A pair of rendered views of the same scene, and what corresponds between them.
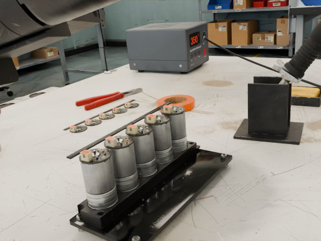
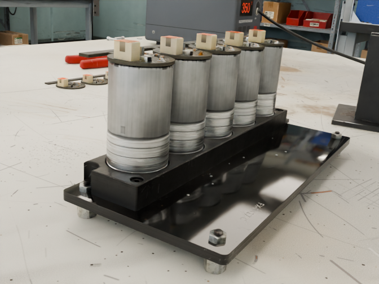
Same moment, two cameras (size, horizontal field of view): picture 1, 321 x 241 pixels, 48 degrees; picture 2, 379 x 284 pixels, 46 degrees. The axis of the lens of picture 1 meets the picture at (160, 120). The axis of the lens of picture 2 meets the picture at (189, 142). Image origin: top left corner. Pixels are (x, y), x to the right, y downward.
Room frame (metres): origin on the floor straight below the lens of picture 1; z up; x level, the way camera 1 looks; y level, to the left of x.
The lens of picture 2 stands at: (0.09, 0.05, 0.84)
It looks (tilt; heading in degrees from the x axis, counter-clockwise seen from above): 19 degrees down; 354
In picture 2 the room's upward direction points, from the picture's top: 4 degrees clockwise
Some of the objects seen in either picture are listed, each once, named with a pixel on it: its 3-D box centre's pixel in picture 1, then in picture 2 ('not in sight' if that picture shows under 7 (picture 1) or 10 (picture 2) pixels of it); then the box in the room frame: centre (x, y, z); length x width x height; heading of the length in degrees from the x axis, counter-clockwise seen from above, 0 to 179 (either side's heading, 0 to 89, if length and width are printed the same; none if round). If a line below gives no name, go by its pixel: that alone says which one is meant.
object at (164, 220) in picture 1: (161, 188); (236, 168); (0.29, 0.01, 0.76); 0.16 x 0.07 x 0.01; 143
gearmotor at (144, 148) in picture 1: (142, 154); (210, 98); (0.30, 0.02, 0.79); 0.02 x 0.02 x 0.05
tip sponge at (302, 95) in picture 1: (295, 94); not in sight; (0.52, -0.21, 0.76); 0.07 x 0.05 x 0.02; 60
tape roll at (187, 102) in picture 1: (176, 103); not in sight; (0.53, -0.03, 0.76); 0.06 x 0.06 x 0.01
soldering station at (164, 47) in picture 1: (168, 47); (205, 16); (0.82, -0.03, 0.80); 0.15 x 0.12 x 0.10; 58
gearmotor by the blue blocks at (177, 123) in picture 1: (174, 132); (256, 83); (0.34, -0.01, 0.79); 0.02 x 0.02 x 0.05
